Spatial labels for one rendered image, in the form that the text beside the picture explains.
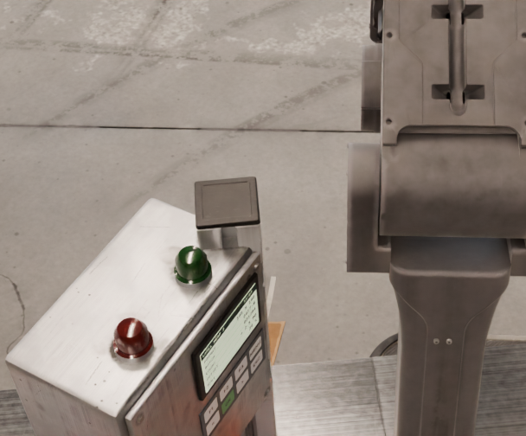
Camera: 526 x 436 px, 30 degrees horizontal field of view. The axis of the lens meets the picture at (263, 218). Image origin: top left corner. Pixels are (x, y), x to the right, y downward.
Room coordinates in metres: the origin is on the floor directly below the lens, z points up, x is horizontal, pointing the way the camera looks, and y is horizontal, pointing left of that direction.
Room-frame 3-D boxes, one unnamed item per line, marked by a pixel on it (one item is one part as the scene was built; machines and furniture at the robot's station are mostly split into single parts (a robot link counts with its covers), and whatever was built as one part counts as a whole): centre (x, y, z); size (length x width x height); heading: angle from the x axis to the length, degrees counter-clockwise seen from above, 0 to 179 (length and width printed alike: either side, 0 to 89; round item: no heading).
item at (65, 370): (0.43, 0.09, 1.38); 0.17 x 0.10 x 0.19; 146
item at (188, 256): (0.45, 0.05, 1.49); 0.03 x 0.03 x 0.02
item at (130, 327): (0.39, 0.09, 1.49); 0.03 x 0.03 x 0.02
